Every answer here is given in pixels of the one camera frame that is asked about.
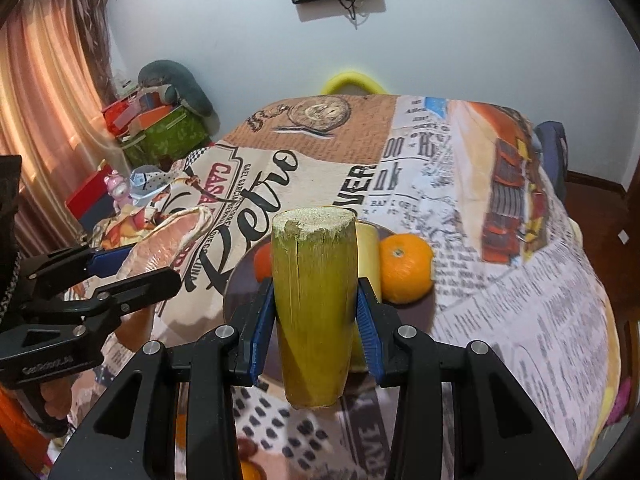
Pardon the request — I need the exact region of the orange brown curtain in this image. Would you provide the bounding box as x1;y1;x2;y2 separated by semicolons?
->
0;0;120;261

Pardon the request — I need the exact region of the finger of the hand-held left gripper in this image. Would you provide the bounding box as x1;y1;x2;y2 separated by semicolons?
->
27;267;183;322
24;245;137;283

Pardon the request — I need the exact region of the black monitor cable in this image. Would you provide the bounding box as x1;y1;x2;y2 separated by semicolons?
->
339;0;372;29

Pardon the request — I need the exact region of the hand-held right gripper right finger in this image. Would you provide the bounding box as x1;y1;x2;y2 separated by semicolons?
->
355;276;582;480

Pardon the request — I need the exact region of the red flat box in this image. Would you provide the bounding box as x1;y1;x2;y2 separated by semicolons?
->
65;170;119;222

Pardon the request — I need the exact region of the pink toy figure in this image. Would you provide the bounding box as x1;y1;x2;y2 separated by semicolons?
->
103;170;133;207

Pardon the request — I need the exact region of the printed blanket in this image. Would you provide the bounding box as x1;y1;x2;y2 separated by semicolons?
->
65;92;617;480

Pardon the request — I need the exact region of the dark blue chair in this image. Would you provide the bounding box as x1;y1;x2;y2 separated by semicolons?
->
533;120;571;202

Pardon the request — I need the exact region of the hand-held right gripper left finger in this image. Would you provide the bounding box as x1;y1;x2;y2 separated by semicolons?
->
47;277;277;480

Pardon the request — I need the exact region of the yellow sugarcane piece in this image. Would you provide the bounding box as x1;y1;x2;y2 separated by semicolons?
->
271;205;359;409
350;222;385;373

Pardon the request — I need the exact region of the green patterned bag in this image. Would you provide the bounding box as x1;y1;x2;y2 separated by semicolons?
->
119;105;212;169

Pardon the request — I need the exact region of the red gift box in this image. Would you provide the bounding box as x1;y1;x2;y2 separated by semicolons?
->
102;99;147;137

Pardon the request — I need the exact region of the large orange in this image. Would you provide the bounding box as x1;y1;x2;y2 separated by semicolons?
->
378;233;435;305

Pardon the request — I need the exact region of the polka dot cloth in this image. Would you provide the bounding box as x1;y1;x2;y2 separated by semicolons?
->
234;389;347;480

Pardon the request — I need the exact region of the dark purple plate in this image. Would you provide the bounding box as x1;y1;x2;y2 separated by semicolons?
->
223;219;437;377

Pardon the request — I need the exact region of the yellow foam ring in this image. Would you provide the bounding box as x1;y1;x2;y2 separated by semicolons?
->
319;71;389;96

